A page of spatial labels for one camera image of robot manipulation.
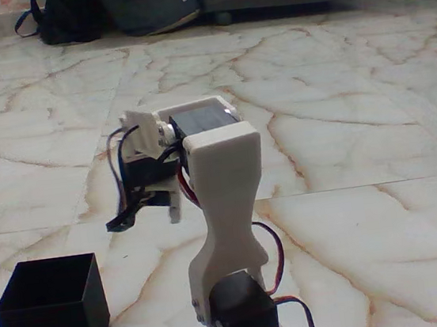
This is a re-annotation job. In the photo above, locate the grey bag white trim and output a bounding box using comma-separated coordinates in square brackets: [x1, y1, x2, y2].
[97, 0, 204, 42]

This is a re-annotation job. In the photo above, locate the black backpack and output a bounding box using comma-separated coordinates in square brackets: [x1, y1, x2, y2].
[11, 0, 109, 51]

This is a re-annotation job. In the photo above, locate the black servo cable bundle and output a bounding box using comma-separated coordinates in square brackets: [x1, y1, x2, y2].
[93, 124, 152, 234]

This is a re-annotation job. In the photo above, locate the red black servo cable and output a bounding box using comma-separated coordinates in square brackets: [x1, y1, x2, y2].
[249, 215, 321, 327]

